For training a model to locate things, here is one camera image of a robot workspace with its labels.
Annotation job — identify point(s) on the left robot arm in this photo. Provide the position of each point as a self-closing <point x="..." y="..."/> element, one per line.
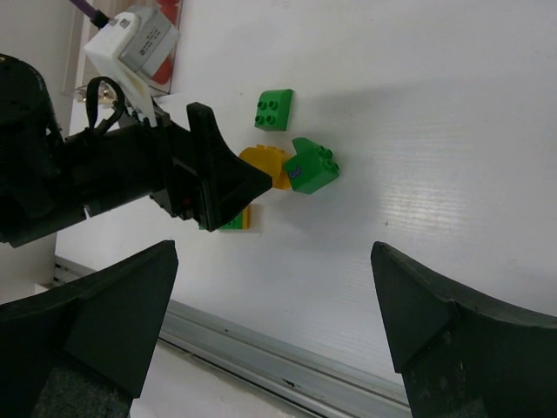
<point x="50" y="182"/>

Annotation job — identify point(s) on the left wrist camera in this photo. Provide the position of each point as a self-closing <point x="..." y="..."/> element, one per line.
<point x="103" y="51"/>

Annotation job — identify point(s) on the yellow rounded lego brick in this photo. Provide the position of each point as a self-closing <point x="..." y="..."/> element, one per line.
<point x="271" y="160"/>

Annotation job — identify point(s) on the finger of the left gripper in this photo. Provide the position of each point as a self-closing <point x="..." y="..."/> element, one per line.
<point x="227" y="183"/>

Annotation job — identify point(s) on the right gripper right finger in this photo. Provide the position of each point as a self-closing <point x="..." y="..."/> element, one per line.
<point x="460" y="352"/>

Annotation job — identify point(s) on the green lego with number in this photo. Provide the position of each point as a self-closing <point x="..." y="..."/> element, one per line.
<point x="311" y="168"/>

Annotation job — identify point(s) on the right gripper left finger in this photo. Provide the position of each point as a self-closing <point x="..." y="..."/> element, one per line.
<point x="84" y="349"/>

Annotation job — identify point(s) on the green lego plate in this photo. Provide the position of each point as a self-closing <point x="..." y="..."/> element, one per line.
<point x="238" y="223"/>

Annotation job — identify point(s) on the small green square lego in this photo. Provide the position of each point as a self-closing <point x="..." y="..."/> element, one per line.
<point x="273" y="110"/>

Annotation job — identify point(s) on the yellow lego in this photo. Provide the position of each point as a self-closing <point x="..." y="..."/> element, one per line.
<point x="247" y="213"/>

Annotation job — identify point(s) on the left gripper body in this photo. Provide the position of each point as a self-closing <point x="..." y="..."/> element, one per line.
<point x="118" y="159"/>

